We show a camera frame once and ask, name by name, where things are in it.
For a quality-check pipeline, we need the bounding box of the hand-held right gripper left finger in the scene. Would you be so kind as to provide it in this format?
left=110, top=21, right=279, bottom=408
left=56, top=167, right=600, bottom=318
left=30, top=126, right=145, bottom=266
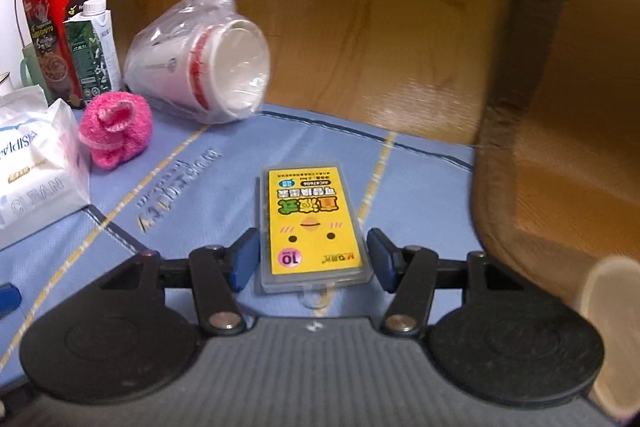
left=100, top=227, right=261, bottom=338

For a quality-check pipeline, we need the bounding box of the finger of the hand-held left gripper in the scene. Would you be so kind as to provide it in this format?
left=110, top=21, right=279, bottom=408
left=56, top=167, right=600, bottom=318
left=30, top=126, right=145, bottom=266
left=0, top=284, right=22, bottom=319

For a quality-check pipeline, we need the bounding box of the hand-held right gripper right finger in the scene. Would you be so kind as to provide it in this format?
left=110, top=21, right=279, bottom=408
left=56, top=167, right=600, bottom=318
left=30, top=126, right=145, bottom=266
left=366, top=227, right=541, bottom=339

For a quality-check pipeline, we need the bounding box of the clear case with yellow label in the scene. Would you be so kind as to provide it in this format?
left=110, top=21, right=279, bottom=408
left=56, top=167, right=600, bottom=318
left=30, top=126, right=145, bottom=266
left=253, top=164, right=374, bottom=309

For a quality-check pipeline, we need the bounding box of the blue bed sheet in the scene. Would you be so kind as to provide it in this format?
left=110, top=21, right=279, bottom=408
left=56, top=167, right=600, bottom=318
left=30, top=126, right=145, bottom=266
left=0, top=102, right=501, bottom=408

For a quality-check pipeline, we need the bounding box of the white tissue pack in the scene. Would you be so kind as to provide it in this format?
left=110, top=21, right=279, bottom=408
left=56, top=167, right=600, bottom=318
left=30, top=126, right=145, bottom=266
left=0, top=84, right=94, bottom=251

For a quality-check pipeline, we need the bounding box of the pink knitted scrubber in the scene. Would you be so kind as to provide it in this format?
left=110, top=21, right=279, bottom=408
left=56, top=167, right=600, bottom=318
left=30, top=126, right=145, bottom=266
left=78, top=90, right=154, bottom=171

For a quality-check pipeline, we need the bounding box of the bagged stack of paper cups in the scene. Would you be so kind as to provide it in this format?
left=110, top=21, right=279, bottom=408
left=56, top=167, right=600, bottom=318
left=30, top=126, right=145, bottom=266
left=122, top=0, right=272, bottom=126

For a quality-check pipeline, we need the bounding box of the brown wooden chair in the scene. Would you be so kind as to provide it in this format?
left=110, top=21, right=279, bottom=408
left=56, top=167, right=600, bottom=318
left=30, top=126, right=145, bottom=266
left=471, top=0, right=640, bottom=308

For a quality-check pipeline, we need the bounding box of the round snack can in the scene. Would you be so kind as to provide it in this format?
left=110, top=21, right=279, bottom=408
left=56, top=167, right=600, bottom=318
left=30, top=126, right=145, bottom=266
left=572, top=255, right=640, bottom=419

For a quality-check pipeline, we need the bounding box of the wooden headboard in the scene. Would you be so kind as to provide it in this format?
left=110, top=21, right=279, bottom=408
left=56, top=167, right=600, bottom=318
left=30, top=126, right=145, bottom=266
left=30, top=0, right=568, bottom=148

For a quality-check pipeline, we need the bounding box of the green and white carton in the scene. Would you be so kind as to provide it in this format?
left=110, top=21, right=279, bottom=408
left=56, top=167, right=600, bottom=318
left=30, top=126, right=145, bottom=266
left=62, top=0, right=124, bottom=106

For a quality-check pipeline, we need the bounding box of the red tin box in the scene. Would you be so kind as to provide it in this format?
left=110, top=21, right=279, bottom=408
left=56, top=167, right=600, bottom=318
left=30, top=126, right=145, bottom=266
left=20, top=0, right=104, bottom=110

